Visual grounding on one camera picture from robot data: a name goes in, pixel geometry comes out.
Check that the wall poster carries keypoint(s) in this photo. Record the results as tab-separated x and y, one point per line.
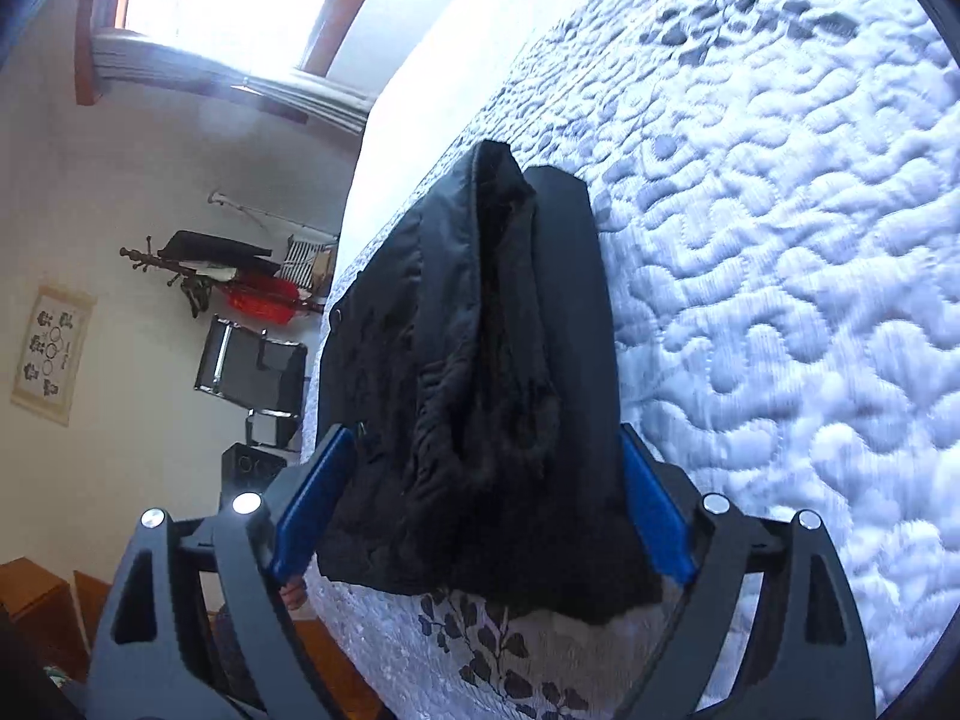
52	352

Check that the wooden framed window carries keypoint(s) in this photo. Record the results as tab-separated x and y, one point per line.
225	0

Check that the black speaker box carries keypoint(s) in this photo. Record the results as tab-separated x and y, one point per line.
251	469

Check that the red garment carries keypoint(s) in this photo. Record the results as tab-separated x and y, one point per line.
262	300

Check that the wooden cabinet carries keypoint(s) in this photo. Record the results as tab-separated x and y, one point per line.
37	600

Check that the black jacket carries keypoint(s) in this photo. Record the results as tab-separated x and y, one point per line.
487	390

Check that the white quilted bedspread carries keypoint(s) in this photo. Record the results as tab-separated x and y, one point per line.
787	277

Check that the wooden coat rack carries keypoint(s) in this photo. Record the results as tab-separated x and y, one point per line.
139	255

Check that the striped bag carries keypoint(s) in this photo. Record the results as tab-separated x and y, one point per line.
300	255

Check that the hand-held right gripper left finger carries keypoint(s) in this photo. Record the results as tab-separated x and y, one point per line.
315	502

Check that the dark green hanging garment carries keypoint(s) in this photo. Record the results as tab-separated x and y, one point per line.
195	296

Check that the white metal rod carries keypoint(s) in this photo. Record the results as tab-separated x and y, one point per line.
217	199

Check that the floral bed sheet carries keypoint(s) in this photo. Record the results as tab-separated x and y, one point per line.
480	652

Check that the black metal frame chair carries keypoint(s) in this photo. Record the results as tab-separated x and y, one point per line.
247	360

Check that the grey window blind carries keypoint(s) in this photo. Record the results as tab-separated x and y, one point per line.
187	60

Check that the black garment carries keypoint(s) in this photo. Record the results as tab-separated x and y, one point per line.
210	247

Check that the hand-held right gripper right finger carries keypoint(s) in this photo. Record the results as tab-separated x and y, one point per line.
656	510

